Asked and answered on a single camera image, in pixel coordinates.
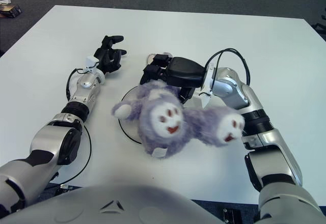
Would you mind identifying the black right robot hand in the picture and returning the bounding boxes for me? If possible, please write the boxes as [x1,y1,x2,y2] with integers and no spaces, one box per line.
[140,53,207,104]

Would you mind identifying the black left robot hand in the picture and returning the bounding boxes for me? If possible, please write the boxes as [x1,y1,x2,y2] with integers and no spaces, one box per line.
[93,35,128,74]

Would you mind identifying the purple plush rabbit doll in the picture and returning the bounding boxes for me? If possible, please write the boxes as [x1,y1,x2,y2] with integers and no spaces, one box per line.
[111,52,247,159]

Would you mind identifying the white plate with black rim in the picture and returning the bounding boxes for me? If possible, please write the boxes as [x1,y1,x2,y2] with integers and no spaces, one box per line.
[117,85,204,146]

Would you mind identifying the white left wrist connector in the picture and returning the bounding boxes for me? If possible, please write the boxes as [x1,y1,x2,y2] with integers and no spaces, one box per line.
[85,55,99,74]

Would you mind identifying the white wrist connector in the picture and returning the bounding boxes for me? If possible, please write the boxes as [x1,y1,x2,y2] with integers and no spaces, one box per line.
[85,55,99,74]
[198,62,217,109]

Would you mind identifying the white right wrist connector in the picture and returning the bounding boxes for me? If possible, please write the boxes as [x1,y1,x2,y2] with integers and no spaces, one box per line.
[198,62,217,109]

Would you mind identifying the black and gold box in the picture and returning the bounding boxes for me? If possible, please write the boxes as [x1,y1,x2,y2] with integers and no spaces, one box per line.
[0,4,22,18]

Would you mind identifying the black chair base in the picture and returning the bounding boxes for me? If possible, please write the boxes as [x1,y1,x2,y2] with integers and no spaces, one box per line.
[310,5,326,43]

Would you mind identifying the grey robot torso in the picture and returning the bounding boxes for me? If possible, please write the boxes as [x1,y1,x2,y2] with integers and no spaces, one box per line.
[0,183,225,224]

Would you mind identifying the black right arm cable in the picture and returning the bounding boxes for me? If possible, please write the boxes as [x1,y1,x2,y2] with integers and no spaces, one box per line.
[205,47,252,86]

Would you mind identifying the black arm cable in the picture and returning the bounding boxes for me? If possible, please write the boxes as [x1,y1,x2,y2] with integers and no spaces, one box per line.
[49,68,92,185]
[205,47,252,86]

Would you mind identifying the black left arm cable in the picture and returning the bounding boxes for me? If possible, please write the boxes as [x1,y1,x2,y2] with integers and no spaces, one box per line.
[49,68,92,185]

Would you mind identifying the metal table bracket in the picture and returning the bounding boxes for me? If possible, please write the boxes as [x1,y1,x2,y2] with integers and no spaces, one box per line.
[55,183,77,193]
[222,207,242,224]

